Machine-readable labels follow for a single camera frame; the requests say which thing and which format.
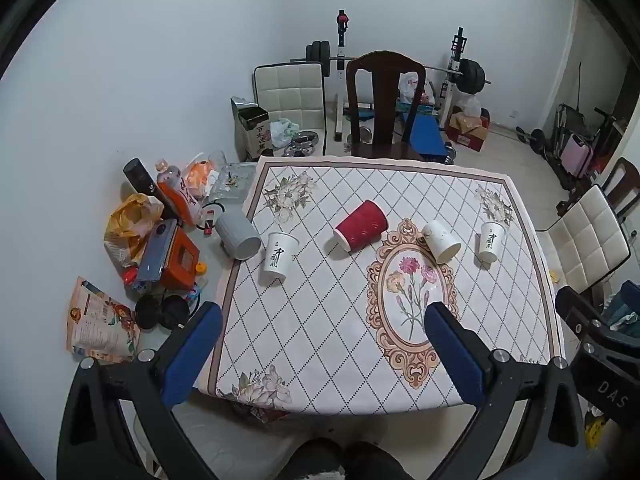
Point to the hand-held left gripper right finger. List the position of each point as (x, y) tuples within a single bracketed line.
[(452, 355)]

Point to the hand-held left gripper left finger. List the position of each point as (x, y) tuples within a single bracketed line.
[(192, 355)]

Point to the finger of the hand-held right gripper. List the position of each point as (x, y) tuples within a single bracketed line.
[(575, 307)]

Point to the plain white paper cup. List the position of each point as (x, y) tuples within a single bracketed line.
[(440, 242)]

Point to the red paper cup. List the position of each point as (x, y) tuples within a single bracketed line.
[(361, 226)]

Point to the white paper cup black print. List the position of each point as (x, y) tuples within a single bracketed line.
[(277, 260), (490, 242)]

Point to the grey plastic cup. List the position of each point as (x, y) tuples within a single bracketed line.
[(237, 235)]

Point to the white padded chair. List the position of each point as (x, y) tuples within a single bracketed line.
[(585, 235), (287, 92)]

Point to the orange box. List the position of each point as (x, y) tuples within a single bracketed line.
[(180, 260)]

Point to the colourful printed leaflet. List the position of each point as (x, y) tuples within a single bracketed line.
[(100, 325)]

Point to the floral printed tablecloth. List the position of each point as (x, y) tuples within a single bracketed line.
[(310, 320)]

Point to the person's right leg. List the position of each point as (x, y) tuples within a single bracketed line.
[(377, 462)]

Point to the person's leg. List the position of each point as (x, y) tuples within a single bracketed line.
[(377, 462), (317, 462)]

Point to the small red tube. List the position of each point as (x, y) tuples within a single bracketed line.
[(208, 222)]

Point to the dark wooden chair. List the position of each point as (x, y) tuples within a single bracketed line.
[(382, 107), (627, 175)]

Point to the yellow plastic bag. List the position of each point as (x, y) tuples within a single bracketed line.
[(130, 220)]

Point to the pink suitcase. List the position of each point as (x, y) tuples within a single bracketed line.
[(577, 155)]

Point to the orange drink bottle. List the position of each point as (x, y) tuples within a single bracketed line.
[(177, 195)]

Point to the person's left leg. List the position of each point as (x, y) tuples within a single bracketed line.
[(317, 462)]

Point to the orange snack packet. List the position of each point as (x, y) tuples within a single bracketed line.
[(197, 180)]

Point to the clear glass tray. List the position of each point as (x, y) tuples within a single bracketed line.
[(232, 182)]

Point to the black bottle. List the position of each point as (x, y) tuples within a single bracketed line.
[(142, 180)]

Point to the black folding cart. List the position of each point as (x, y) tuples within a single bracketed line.
[(567, 120)]

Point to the cardboard box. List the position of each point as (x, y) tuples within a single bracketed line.
[(467, 131)]

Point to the blue weight bench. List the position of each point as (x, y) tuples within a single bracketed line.
[(425, 135)]

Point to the clear plastic bag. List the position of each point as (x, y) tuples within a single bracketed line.
[(470, 106)]

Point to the dark green tea box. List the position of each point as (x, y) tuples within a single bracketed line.
[(255, 135)]

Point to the pale green plastic bag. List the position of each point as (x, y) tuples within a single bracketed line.
[(282, 131)]

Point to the black barbell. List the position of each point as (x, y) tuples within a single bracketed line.
[(472, 76)]

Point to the white plastic bag red print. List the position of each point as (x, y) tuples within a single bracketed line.
[(410, 87)]

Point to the white barbell rack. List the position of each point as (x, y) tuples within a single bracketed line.
[(341, 60)]

